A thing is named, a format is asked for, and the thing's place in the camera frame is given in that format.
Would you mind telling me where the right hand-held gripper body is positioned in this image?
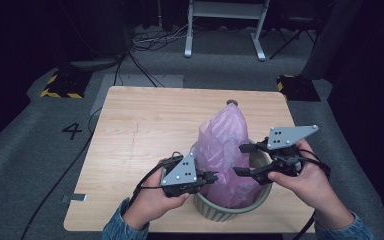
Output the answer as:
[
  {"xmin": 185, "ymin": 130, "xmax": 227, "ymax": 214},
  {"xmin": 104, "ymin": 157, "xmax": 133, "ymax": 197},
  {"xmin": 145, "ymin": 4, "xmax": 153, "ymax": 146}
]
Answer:
[{"xmin": 264, "ymin": 124, "xmax": 319, "ymax": 177}]

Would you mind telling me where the grey column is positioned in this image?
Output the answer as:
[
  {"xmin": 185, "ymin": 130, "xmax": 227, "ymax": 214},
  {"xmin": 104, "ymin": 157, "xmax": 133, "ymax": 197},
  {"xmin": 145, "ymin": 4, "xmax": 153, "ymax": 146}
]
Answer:
[{"xmin": 300, "ymin": 0, "xmax": 364, "ymax": 80}]

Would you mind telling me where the left hand-held gripper black cable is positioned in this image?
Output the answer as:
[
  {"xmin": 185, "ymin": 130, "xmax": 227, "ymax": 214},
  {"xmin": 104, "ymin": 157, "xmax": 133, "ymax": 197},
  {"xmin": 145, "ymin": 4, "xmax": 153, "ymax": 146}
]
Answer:
[{"xmin": 128, "ymin": 151, "xmax": 184, "ymax": 208}]

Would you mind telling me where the green plastic bin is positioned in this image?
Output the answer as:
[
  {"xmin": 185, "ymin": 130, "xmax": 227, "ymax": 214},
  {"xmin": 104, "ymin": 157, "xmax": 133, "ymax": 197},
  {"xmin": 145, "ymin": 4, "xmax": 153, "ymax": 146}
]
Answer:
[{"xmin": 193, "ymin": 139, "xmax": 274, "ymax": 223}]

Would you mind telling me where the white metal stand frame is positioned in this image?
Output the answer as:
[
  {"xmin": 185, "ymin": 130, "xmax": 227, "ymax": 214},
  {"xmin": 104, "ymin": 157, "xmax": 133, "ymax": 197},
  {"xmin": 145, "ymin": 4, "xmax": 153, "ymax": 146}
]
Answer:
[{"xmin": 183, "ymin": 0, "xmax": 271, "ymax": 62}]

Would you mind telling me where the person's right hand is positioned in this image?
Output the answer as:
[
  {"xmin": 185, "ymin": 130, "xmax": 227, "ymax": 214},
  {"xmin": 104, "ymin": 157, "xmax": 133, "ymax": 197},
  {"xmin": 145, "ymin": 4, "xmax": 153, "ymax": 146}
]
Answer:
[{"xmin": 268, "ymin": 139, "xmax": 355, "ymax": 230}]

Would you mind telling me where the bundle of floor cables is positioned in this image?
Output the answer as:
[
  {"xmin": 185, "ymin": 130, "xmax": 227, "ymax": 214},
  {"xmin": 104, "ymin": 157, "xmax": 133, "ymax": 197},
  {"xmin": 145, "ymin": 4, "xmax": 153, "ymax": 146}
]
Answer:
[{"xmin": 131, "ymin": 22, "xmax": 194, "ymax": 53}]

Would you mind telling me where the right hand-held gripper black cable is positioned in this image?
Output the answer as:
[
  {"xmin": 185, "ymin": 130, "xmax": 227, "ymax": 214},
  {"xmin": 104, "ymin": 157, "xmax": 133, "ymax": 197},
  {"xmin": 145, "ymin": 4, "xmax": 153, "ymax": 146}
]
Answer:
[{"xmin": 291, "ymin": 148, "xmax": 332, "ymax": 240}]

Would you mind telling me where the black yellow striped base plate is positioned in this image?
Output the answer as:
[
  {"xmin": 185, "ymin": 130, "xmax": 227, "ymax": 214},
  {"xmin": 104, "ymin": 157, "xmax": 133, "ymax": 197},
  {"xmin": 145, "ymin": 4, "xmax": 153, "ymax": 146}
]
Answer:
[
  {"xmin": 276, "ymin": 74, "xmax": 322, "ymax": 102},
  {"xmin": 40, "ymin": 69, "xmax": 93, "ymax": 99}
]

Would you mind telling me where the person's left hand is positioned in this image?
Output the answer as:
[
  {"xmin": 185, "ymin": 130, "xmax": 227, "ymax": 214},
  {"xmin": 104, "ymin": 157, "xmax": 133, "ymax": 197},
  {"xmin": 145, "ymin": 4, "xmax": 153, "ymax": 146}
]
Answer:
[{"xmin": 122, "ymin": 160, "xmax": 191, "ymax": 231}]

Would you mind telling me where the thin black floor cable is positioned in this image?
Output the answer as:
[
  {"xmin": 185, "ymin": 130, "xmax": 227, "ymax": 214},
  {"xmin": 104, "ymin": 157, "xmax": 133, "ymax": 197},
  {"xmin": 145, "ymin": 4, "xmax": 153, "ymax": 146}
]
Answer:
[{"xmin": 127, "ymin": 52, "xmax": 165, "ymax": 88}]

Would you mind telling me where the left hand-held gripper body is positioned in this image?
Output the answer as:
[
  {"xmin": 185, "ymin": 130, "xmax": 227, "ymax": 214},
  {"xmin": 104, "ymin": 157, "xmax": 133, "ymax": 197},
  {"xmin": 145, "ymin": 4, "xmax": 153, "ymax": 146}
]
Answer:
[{"xmin": 160, "ymin": 151, "xmax": 202, "ymax": 198}]

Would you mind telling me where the hand-held gripper black cable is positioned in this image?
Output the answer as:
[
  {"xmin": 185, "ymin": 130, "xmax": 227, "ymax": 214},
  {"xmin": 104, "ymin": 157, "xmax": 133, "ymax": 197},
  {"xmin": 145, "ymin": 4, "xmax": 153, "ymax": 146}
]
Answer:
[
  {"xmin": 291, "ymin": 148, "xmax": 332, "ymax": 240},
  {"xmin": 128, "ymin": 151, "xmax": 184, "ymax": 208}
]

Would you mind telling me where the pink plastic bag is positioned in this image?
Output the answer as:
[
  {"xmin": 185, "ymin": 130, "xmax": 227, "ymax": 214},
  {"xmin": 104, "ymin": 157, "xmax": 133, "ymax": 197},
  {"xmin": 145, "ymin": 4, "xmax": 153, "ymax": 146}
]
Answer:
[{"xmin": 190, "ymin": 103, "xmax": 265, "ymax": 210}]

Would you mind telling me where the long black floor cable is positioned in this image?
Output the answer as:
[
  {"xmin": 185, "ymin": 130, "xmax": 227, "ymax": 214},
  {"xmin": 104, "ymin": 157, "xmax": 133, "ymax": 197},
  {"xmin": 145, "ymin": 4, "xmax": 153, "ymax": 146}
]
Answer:
[{"xmin": 20, "ymin": 106, "xmax": 104, "ymax": 240}]

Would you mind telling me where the black tripod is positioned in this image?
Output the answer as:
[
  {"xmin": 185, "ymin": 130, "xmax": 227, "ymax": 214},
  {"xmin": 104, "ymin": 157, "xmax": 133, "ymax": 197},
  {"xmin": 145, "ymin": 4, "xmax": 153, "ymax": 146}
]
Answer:
[{"xmin": 268, "ymin": 19, "xmax": 318, "ymax": 61}]

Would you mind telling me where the grey tape strip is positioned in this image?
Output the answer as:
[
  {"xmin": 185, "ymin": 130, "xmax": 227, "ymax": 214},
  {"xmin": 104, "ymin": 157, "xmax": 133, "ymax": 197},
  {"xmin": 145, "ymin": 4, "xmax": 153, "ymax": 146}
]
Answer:
[{"xmin": 61, "ymin": 193, "xmax": 88, "ymax": 203}]

